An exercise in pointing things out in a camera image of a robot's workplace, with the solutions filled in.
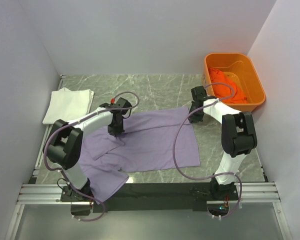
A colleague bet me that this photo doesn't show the folded white t shirt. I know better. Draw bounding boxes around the folded white t shirt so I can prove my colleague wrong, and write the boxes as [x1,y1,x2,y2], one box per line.
[42,87,95,125]

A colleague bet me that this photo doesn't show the orange plastic bin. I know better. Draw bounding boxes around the orange plastic bin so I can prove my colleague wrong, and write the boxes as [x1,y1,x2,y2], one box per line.
[202,52,266,112]

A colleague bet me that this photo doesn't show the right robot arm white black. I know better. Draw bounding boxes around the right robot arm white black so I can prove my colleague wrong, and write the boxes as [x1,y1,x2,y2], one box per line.
[188,86,258,200]

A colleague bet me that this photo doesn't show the orange t shirt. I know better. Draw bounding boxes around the orange t shirt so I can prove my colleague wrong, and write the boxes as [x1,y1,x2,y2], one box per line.
[208,68,249,104]

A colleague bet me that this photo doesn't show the purple t shirt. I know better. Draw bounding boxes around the purple t shirt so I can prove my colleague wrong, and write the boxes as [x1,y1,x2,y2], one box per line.
[79,106,201,202]

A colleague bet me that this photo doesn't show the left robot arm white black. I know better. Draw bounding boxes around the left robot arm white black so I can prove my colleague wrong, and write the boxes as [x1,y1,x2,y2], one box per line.
[43,97,138,201]

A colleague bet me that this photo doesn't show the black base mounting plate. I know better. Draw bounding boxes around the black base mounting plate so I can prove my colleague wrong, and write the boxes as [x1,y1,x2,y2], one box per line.
[60,181,242,216]

